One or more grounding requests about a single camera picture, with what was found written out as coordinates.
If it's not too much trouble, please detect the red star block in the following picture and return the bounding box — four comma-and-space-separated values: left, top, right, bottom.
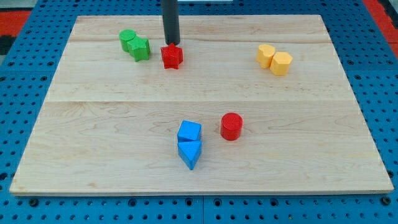
160, 43, 183, 70

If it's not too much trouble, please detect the green star block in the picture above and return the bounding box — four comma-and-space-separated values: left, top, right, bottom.
127, 36, 150, 62

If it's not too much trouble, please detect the blue cube block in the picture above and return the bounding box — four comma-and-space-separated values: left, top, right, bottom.
177, 120, 201, 142

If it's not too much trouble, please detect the red cylinder block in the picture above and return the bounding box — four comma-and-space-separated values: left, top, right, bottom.
220, 113, 243, 141

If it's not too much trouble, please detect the blue triangle block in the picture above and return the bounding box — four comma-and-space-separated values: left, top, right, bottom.
177, 141, 202, 170

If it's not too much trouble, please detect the light wooden board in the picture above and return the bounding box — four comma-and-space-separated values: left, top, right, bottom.
9, 15, 394, 196

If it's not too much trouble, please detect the yellow heart block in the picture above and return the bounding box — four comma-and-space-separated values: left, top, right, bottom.
256, 44, 275, 68

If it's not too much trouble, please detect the yellow hexagon block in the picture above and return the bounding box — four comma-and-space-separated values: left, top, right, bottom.
270, 52, 293, 76

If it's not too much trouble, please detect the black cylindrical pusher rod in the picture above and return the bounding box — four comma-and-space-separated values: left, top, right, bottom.
160, 0, 180, 45

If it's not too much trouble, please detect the green cylinder block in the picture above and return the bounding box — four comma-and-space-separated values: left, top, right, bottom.
119, 29, 136, 52

